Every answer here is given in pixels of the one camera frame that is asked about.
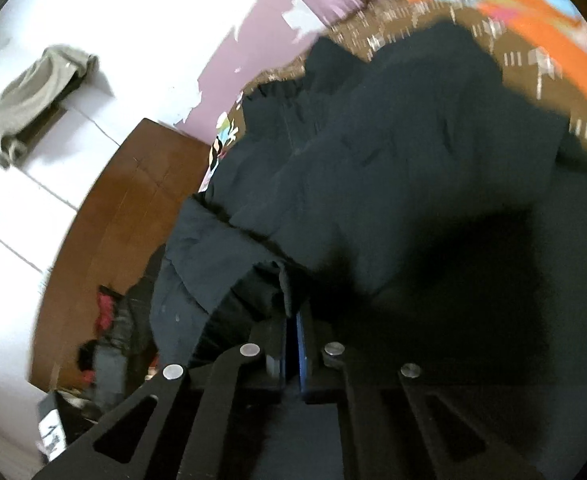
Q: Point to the olive garment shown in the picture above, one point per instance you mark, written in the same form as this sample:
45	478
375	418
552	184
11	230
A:
28	95

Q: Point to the brown printed blanket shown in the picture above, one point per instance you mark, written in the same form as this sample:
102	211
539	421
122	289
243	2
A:
528	67

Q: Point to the small box with white label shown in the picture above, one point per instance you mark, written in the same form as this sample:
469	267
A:
52	430

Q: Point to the black jacket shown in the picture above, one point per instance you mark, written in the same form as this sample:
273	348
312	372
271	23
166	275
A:
398	160

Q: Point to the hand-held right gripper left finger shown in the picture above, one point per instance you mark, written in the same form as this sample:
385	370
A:
275	362

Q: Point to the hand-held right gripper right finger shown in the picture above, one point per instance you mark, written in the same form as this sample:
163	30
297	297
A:
302	355

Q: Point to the dark and red clutter pile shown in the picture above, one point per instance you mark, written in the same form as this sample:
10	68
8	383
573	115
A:
108	320

